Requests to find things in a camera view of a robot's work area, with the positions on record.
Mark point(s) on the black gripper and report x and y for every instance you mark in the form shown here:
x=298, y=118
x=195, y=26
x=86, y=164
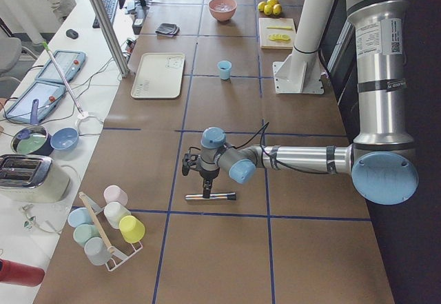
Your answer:
x=207, y=175

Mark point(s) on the steel muddler black tip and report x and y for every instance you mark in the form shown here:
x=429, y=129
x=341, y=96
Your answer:
x=230, y=196

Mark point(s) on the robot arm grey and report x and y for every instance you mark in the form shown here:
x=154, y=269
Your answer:
x=379, y=159

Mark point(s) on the yellow green cup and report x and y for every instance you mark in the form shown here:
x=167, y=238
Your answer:
x=131, y=229

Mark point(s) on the pale pink cup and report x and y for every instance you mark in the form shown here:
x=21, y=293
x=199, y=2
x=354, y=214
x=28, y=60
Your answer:
x=114, y=193

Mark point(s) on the white cup in rack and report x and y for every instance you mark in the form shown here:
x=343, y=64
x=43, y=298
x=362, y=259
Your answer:
x=114, y=212

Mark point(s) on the light blue plastic cup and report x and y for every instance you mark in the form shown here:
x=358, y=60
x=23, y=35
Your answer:
x=224, y=69

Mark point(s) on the grey blue racked cup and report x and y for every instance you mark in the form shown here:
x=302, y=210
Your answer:
x=96, y=251

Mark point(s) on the light blue racked cup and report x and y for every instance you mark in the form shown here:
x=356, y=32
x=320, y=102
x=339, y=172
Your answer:
x=79, y=217

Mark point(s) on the mint green racked cup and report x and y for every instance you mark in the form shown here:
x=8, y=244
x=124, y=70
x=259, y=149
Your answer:
x=84, y=232

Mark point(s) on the pink bowl of ice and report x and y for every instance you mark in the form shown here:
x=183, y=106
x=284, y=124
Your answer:
x=222, y=10

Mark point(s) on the cream bear serving tray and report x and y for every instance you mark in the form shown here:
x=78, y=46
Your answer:
x=158, y=76

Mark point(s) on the pink grabber stick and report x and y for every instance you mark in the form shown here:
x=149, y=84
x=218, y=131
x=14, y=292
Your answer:
x=83, y=115

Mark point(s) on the wooden cutting board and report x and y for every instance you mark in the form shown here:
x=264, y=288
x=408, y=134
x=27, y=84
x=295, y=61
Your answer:
x=265, y=43

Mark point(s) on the blue bowl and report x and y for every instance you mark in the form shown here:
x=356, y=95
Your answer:
x=65, y=139

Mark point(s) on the grey folded cloth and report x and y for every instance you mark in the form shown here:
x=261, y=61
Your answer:
x=167, y=30

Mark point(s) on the lemon slice front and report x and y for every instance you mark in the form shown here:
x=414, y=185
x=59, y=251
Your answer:
x=274, y=37

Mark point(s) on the lemon slice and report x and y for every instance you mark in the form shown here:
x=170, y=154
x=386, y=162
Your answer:
x=285, y=37
x=274, y=37

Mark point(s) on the lemon slice back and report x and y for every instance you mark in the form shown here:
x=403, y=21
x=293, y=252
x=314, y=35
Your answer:
x=285, y=37

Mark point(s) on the yellow plastic knife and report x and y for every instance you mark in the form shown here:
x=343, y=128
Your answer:
x=280, y=27

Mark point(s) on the cream toaster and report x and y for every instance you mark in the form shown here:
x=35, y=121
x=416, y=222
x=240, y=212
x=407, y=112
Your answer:
x=32, y=179

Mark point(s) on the far teach pendant tablet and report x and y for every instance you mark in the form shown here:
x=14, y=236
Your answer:
x=70, y=63

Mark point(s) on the whole yellow lemon bottom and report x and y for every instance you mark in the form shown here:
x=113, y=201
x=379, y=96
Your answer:
x=268, y=10

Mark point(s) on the whole yellow lemon left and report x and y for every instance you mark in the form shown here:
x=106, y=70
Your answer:
x=261, y=6

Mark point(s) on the whole yellow lemon middle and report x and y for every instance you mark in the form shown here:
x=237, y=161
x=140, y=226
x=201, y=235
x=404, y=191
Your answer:
x=277, y=10

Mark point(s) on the black computer mouse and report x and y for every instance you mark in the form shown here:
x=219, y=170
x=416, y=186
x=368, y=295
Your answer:
x=72, y=34

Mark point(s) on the black keyboard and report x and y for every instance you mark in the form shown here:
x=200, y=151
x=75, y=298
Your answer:
x=110, y=7

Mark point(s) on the red bottle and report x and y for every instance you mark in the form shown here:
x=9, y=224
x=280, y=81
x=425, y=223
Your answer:
x=20, y=274

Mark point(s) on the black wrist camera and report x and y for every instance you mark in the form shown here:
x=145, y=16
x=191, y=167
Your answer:
x=190, y=161

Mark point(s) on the wooden rack handle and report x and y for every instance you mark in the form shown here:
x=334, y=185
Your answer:
x=89, y=204

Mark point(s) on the white wire rack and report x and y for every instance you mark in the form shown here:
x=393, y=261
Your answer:
x=123, y=250

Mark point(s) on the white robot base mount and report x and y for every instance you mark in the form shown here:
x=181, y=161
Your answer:
x=300, y=72

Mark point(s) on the blue handled saucepan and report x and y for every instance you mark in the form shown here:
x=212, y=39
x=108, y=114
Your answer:
x=34, y=139

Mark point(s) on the aluminium frame post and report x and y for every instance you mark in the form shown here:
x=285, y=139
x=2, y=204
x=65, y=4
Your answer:
x=110, y=37

